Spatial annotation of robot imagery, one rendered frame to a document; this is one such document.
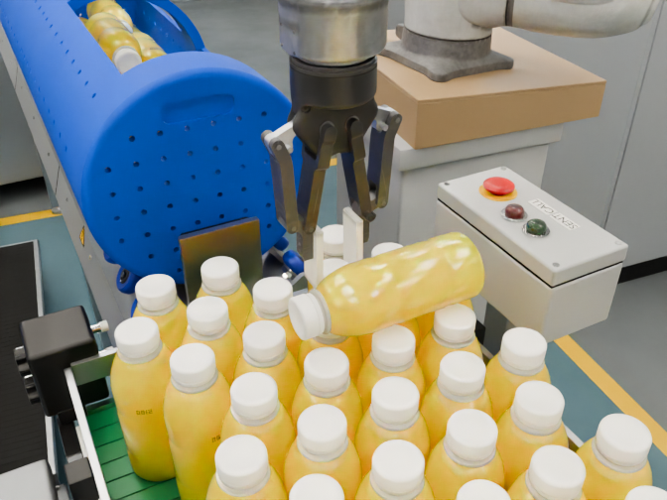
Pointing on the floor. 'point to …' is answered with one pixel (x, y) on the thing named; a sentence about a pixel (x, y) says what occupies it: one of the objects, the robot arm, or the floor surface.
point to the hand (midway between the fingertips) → (333, 249)
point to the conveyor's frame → (74, 446)
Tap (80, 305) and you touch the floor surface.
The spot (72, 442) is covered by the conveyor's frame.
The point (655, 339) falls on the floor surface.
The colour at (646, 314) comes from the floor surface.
